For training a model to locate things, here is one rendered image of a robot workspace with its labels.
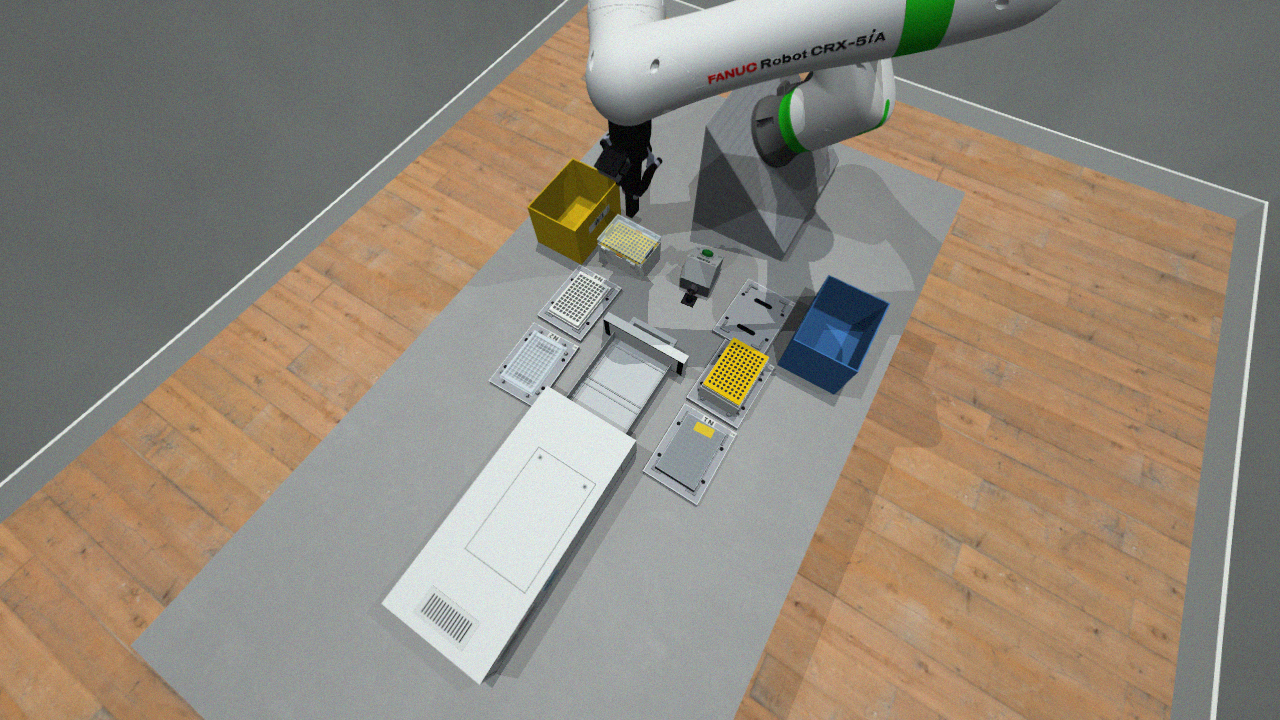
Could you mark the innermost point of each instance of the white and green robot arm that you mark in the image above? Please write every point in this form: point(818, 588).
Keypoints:
point(641, 65)

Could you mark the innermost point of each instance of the blue bin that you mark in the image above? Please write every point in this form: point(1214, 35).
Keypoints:
point(837, 331)

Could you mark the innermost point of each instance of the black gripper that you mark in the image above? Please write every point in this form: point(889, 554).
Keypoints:
point(637, 138)

